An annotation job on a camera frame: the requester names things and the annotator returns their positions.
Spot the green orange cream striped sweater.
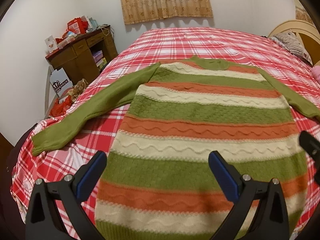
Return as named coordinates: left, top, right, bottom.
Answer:
left=32, top=56, right=319, bottom=239

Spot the pink folded blanket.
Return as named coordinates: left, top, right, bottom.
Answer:
left=311, top=65, right=320, bottom=83

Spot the striped grey pillow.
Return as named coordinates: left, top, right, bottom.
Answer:
left=270, top=30, right=312, bottom=66

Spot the cream wooden headboard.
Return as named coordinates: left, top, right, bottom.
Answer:
left=268, top=20, right=320, bottom=65

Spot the red bag beside bed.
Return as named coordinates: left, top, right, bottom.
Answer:
left=49, top=95, right=72, bottom=117

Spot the beige curtain at headboard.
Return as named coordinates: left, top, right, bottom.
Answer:
left=293, top=0, right=315, bottom=26

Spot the white box with black logo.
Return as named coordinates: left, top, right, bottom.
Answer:
left=50, top=68, right=73, bottom=97

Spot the dark brown wooden desk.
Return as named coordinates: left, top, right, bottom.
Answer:
left=46, top=25, right=118, bottom=84

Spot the white card with orange print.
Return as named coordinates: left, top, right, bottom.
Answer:
left=45, top=35, right=58, bottom=53

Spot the red gift box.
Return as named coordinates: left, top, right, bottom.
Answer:
left=67, top=17, right=88, bottom=35

